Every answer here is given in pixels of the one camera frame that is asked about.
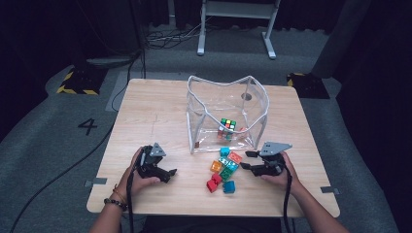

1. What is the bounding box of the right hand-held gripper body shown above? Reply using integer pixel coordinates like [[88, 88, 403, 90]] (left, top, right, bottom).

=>
[[254, 141, 293, 178]]

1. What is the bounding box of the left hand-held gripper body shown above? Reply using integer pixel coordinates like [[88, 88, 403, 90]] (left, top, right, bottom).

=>
[[135, 142, 167, 180]]

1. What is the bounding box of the green building block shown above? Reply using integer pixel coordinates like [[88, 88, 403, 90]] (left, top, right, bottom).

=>
[[219, 168, 235, 183]]

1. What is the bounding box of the blue building block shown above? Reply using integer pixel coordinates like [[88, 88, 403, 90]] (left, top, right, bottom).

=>
[[223, 180, 237, 194]]

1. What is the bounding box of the orange translucent building block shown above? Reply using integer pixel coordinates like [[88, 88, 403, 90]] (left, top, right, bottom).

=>
[[209, 160, 223, 174]]

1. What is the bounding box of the transparent plastic bag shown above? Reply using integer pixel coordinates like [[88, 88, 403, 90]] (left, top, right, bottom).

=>
[[186, 75, 270, 155]]

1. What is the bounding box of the person's right hand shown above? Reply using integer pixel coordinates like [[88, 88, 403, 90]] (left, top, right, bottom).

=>
[[260, 151, 304, 195]]

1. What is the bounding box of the person's left hand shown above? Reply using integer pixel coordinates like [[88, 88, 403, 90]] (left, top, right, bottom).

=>
[[116, 147, 162, 200]]

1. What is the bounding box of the colourful puzzle cube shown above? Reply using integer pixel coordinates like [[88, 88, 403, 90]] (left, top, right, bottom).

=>
[[217, 117, 238, 142]]

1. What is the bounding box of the grey tape piece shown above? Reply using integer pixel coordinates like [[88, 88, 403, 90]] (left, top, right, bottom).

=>
[[320, 185, 341, 196], [85, 177, 109, 188]]

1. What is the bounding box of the black yellow striped floor pad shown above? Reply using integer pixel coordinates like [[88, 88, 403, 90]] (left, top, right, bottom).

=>
[[286, 72, 330, 100], [56, 66, 108, 96]]

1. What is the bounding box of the grey stand base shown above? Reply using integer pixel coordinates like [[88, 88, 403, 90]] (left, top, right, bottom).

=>
[[86, 56, 135, 69]]

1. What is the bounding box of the white metal stand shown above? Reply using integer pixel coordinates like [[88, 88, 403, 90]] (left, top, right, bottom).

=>
[[196, 0, 282, 60]]

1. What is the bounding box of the black stand pole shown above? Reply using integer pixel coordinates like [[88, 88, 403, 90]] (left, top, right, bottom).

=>
[[129, 0, 147, 79]]

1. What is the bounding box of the grey pillar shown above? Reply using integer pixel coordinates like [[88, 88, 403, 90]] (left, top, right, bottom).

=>
[[310, 0, 372, 79]]

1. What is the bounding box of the thin orange bracelet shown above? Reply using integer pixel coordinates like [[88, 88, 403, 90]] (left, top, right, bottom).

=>
[[112, 183, 128, 205]]

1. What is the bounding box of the right hand-held gripper cable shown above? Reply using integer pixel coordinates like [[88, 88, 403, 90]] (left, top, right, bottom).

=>
[[282, 163, 294, 233]]

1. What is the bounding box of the hand-held gripper cable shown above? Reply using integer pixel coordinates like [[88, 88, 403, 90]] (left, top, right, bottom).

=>
[[125, 150, 147, 233], [282, 163, 294, 233]]

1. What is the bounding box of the left hand-held gripper cable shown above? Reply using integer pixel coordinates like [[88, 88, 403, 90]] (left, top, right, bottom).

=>
[[125, 150, 147, 233]]

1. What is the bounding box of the black bead bracelet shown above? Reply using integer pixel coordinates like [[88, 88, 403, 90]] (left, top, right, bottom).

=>
[[103, 197, 128, 212]]

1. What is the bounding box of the black floor cable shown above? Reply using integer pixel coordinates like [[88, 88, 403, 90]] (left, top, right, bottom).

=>
[[111, 51, 144, 113], [9, 124, 115, 233]]

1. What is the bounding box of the bundle of floor cables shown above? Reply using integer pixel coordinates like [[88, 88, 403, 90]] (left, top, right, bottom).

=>
[[144, 18, 208, 50]]

